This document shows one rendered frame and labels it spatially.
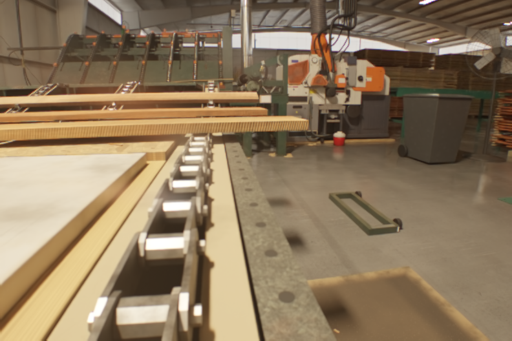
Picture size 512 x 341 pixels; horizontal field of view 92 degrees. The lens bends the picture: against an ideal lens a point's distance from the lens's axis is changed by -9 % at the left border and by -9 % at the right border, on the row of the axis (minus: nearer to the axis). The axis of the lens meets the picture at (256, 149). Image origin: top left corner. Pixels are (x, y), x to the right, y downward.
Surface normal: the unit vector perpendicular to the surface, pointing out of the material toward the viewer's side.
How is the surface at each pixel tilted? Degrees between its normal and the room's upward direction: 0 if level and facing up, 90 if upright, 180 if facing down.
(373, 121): 90
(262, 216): 0
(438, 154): 96
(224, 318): 0
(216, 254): 0
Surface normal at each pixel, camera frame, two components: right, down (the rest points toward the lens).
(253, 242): 0.00, -0.98
